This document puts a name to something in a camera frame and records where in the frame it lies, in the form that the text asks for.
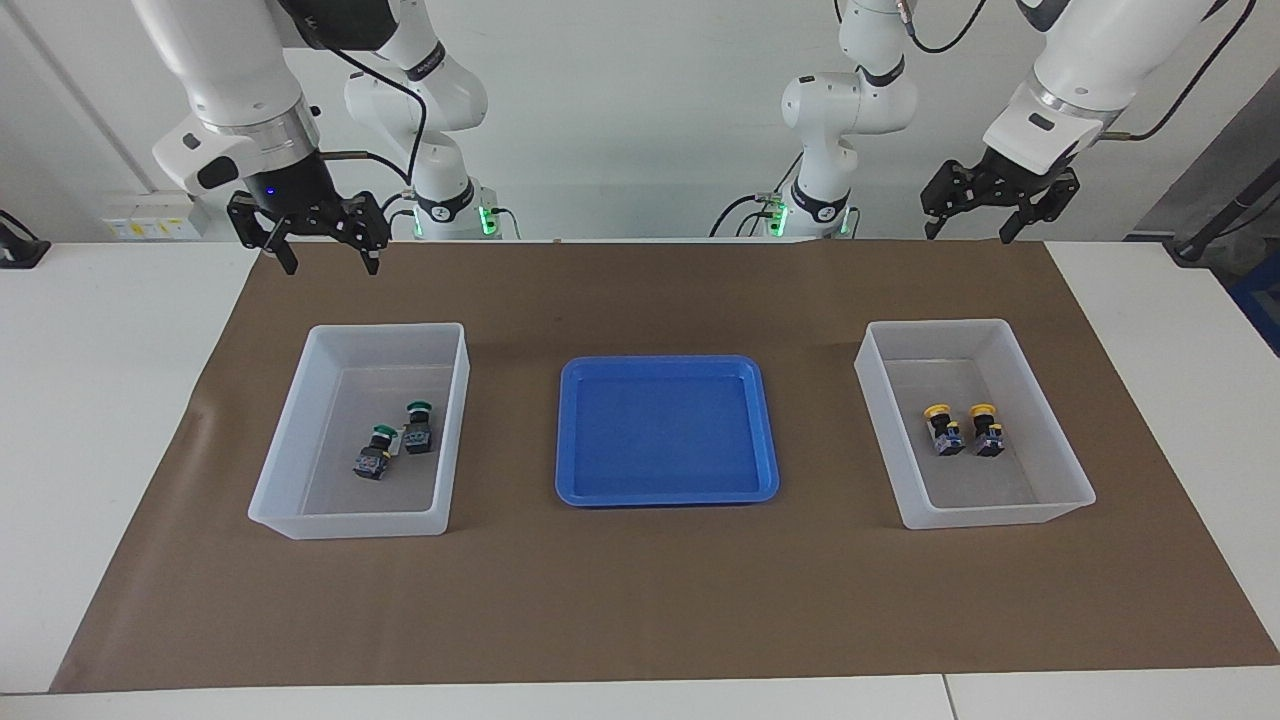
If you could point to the green push button switch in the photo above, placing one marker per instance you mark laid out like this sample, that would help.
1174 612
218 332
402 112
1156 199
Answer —
418 437
372 462

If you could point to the brown paper table mat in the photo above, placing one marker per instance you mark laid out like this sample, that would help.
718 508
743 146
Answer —
640 600

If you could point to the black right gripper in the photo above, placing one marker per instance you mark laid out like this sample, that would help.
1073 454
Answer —
300 200

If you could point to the small white label sticker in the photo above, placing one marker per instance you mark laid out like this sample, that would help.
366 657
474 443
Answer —
398 439

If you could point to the black device at table edge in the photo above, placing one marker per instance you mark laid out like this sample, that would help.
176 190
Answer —
20 250

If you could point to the translucent white plastic box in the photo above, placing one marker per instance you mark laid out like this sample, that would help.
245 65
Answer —
300 480
1040 470

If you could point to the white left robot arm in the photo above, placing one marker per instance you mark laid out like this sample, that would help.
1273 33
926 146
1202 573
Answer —
1080 60

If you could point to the blue crate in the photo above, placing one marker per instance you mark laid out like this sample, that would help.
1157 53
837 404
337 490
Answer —
1262 300

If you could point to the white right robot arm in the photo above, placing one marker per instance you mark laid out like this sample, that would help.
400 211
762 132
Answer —
230 60

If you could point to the blue plastic tray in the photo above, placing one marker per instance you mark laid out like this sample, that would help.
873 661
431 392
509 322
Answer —
665 430

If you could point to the yellow push button switch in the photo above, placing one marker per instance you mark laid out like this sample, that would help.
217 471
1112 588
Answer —
989 438
947 437

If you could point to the dark tripod pole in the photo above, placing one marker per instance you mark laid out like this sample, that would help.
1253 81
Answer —
1230 210

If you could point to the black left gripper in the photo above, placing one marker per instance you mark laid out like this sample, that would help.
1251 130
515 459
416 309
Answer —
1000 180

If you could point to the white wall socket box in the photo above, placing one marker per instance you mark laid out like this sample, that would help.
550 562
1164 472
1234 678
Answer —
150 215

